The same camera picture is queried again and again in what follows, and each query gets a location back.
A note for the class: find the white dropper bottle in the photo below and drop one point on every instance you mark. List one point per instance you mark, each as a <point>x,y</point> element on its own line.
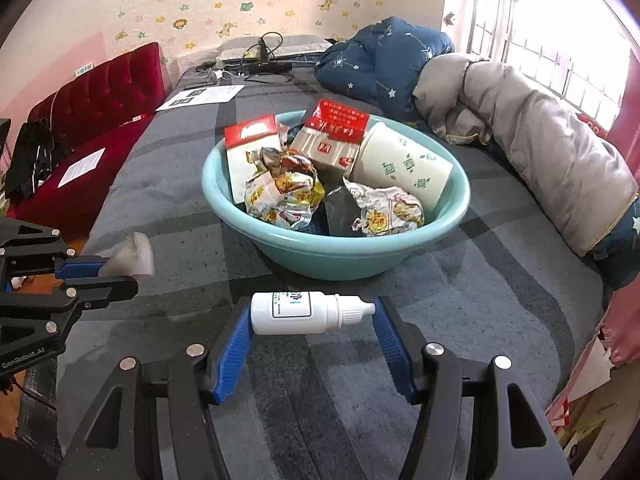
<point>290,312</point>

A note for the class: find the black bag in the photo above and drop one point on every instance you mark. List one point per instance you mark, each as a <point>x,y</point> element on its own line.
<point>30,155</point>

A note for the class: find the teal plastic basin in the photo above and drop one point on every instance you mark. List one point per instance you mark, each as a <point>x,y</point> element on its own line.
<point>320,255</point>

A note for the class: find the clear plastic container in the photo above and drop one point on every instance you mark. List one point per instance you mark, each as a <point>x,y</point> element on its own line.
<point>132,255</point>

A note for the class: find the printed foil wrapper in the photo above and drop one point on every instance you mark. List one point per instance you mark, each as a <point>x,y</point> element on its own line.
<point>385,210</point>
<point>285,195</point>

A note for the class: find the pink curtain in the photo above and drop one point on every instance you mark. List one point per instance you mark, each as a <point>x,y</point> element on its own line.
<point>622,330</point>

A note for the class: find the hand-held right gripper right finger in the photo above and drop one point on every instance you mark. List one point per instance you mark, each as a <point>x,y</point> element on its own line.
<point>395,350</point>

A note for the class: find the cardboard carton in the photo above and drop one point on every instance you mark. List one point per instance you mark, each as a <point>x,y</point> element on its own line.
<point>590,425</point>

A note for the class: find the red gold cigarette box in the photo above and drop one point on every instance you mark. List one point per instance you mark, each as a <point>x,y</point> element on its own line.
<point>325,145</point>

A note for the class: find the blue star quilt grey lining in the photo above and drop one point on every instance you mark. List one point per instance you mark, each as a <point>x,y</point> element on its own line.
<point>525,125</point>

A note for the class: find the white printed paper sheet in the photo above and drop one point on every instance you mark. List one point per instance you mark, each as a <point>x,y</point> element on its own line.
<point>205,95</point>

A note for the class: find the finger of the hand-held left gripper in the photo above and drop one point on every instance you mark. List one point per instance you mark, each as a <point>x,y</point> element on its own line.
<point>105,291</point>
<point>80,266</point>

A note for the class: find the red velvet sofa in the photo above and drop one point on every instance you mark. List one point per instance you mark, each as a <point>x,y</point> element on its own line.
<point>100,90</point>

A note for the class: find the red white cigarette box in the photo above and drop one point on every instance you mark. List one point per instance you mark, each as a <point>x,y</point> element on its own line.
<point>241,162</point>

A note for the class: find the white charger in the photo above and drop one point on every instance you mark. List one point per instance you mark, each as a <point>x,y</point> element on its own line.
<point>220,75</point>

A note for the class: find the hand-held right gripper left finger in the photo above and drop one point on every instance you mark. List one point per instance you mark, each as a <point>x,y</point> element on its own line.
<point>232,350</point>

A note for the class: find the black bar device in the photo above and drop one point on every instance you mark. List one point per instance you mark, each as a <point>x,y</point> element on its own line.
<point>272,66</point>

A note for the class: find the white paper cup green print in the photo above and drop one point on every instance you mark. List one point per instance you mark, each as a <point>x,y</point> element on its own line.
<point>405,170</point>

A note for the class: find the metal window railing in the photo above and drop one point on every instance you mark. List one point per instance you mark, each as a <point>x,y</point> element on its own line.
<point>550,35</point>

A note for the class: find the white paper label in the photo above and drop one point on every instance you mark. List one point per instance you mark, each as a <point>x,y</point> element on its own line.
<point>82,166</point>

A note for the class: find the dark blue packet hexagon icons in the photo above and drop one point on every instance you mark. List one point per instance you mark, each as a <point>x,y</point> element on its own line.
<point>340,210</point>

